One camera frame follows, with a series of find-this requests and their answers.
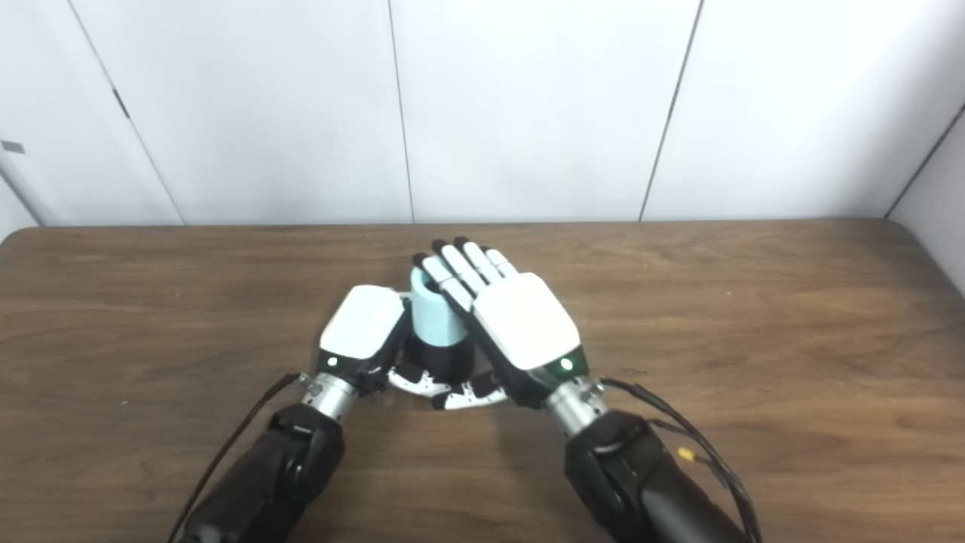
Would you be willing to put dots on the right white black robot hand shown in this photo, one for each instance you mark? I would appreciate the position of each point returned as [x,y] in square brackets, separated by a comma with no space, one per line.
[524,324]

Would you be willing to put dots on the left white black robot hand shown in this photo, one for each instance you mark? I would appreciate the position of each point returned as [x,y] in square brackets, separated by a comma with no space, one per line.
[362,324]

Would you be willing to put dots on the black funnel-shaped nozzle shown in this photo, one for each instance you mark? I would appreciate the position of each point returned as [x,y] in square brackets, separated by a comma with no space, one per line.
[445,358]

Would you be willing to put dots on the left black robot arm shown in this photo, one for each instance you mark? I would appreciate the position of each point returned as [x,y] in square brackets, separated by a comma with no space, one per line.
[279,467]

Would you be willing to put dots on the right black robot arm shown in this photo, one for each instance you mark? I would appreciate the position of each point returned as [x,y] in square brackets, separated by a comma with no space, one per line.
[633,467]

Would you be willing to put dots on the black wall panel hinge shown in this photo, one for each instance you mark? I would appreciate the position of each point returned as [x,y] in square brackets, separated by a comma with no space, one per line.
[121,103]

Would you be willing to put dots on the small grey wall label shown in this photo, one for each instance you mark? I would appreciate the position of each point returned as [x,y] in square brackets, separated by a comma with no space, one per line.
[12,147]

